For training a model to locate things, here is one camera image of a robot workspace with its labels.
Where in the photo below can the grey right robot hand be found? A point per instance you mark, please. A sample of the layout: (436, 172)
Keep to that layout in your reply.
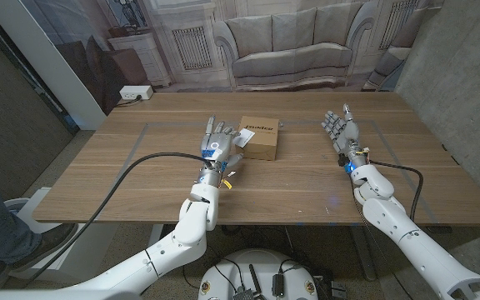
(347, 135)

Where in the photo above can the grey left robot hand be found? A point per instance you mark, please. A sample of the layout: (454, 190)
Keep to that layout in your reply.
(217, 148)

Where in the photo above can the white card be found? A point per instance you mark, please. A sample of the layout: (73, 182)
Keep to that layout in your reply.
(246, 136)

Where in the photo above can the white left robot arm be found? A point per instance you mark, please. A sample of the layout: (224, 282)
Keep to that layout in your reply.
(169, 254)

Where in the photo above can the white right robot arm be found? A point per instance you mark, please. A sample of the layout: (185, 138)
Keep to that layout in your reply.
(423, 250)

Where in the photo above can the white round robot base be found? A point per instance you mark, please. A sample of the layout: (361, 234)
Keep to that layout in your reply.
(261, 266)

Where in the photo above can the brown cardboard box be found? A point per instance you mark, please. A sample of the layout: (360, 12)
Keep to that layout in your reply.
(263, 143)

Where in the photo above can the white power strip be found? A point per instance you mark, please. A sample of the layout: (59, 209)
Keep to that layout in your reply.
(135, 92)

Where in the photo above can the printed living room backdrop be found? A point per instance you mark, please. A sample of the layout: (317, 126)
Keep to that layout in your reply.
(290, 41)

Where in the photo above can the black antenna on base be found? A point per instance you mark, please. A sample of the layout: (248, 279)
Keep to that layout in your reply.
(254, 281)

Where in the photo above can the black adapter on base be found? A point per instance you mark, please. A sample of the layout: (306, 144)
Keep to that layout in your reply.
(278, 285)

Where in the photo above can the white floor platform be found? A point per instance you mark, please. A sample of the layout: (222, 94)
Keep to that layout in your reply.
(65, 260)

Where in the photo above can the person's dark shoe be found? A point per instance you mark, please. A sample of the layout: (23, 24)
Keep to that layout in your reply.
(48, 241)

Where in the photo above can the white robot torso edge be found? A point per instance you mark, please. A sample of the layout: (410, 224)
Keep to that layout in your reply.
(56, 295)

